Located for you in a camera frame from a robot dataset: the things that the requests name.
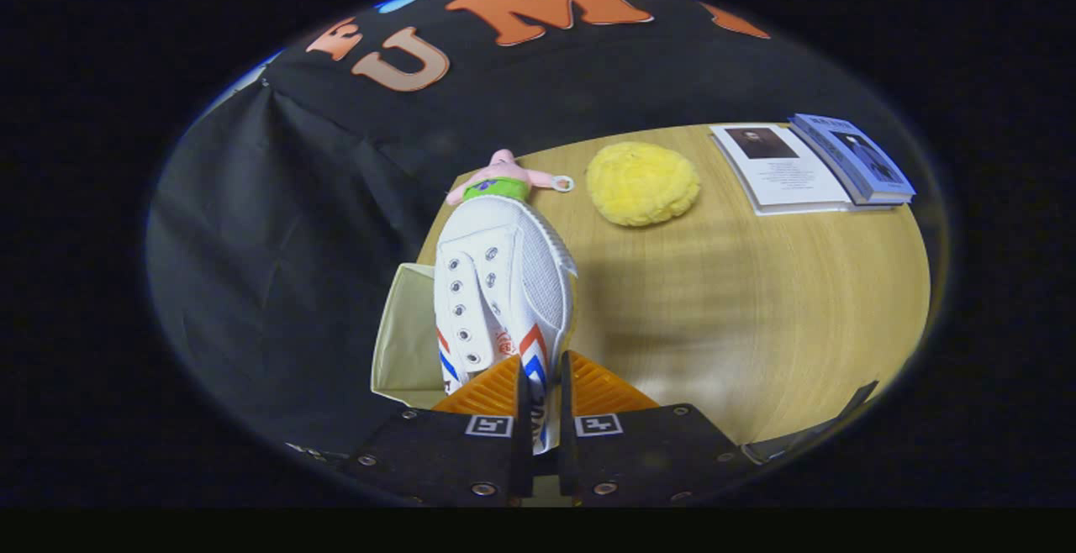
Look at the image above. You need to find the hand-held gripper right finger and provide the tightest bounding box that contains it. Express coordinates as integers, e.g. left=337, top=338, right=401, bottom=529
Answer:
left=556, top=350, right=757, bottom=508

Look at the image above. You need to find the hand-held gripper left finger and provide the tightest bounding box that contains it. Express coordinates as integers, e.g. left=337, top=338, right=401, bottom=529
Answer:
left=340, top=351, right=535, bottom=508

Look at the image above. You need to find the white canvas shoe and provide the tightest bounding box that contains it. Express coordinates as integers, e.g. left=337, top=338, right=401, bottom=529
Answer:
left=433, top=194, right=578, bottom=456

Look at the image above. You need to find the pink and green plush toy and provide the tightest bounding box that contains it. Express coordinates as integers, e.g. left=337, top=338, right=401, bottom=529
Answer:
left=446, top=149, right=575, bottom=206

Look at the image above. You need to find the yellow fuzzy plush cushion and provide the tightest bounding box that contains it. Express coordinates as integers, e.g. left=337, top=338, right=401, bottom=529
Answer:
left=586, top=141, right=701, bottom=228

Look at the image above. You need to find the white booklet with portrait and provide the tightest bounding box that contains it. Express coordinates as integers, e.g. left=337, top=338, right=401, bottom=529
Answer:
left=709, top=123, right=892, bottom=216

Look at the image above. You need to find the blue book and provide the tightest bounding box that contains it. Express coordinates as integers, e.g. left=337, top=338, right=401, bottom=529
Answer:
left=788, top=113, right=917, bottom=205

